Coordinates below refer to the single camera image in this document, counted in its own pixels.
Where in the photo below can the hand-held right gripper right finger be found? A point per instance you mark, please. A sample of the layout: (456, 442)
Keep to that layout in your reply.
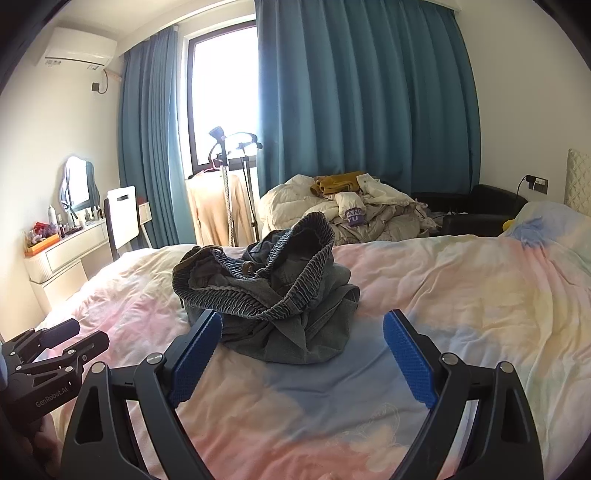
(408, 360)

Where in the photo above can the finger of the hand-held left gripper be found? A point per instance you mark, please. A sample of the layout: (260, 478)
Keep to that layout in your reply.
(55, 331)
(87, 346)

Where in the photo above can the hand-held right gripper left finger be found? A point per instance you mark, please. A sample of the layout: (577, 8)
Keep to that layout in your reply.
(198, 355)

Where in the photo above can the blue denim jeans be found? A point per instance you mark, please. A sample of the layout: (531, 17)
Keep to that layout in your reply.
(295, 323)

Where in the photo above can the white vanity desk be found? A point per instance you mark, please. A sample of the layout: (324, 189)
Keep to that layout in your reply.
(64, 254)

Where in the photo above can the pastel tie-dye duvet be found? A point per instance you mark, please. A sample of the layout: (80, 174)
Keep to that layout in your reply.
(461, 300)

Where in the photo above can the orange tray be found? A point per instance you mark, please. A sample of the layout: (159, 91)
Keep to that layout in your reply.
(41, 244)

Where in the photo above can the group of cosmetic bottles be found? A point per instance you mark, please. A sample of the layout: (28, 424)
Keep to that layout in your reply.
(69, 221)

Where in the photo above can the white chair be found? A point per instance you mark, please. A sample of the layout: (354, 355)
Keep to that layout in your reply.
(124, 217)

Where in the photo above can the patterned garment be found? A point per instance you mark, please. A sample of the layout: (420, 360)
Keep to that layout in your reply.
(429, 214)

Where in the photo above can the beige hanging garment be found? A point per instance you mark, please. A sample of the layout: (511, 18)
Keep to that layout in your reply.
(207, 207)

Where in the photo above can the wavy vanity mirror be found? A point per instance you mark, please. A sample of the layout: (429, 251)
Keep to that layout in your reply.
(76, 182)

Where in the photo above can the white jacket with purple patch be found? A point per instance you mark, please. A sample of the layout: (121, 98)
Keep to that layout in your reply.
(383, 207)

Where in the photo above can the small yellow plush toy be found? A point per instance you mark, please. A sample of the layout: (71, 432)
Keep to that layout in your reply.
(508, 225)

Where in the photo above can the black sofa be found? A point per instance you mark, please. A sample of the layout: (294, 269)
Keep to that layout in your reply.
(480, 207)

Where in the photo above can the metal coat rack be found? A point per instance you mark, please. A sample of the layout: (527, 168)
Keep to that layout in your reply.
(226, 184)

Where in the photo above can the cream down jacket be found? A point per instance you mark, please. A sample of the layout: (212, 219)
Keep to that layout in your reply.
(291, 203)

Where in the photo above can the mustard yellow garment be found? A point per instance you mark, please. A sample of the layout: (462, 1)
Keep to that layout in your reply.
(337, 182)

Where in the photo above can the pastel tie-dye pillow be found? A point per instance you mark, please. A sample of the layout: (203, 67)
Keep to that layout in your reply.
(554, 221)

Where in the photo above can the narrow teal curtain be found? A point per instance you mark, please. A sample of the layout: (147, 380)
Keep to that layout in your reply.
(147, 138)

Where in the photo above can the beige quilted headboard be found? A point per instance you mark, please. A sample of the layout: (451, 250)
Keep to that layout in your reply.
(579, 180)

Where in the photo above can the air conditioner pipe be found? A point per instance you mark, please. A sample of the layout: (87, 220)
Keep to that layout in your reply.
(111, 76)

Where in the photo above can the window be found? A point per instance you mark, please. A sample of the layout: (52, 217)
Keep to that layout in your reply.
(221, 92)

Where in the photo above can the wide teal curtain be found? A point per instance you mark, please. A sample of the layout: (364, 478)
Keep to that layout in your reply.
(369, 92)

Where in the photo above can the white air conditioner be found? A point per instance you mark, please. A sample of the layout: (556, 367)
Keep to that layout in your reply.
(78, 46)

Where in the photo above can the wall socket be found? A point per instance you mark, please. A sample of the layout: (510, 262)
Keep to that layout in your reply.
(538, 183)

